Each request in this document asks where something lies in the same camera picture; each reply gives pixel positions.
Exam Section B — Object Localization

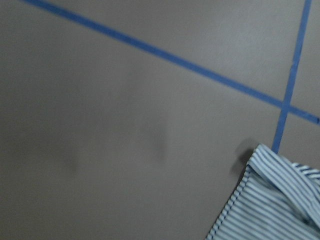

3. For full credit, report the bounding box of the blue white striped polo shirt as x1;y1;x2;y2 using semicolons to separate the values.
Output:
206;144;320;240

